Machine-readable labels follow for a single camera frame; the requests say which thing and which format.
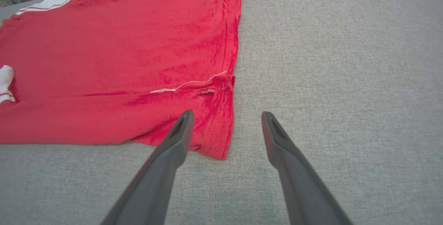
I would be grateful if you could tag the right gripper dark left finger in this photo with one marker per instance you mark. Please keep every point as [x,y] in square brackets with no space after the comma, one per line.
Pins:
[155,190]

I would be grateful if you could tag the grey fabric sofa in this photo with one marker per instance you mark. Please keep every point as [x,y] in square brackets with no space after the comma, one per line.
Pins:
[328,62]

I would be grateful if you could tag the red white basketball jersey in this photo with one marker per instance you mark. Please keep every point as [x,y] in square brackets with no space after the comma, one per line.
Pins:
[121,62]

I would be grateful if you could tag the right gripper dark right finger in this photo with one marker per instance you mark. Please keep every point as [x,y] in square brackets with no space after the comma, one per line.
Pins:
[304,197]

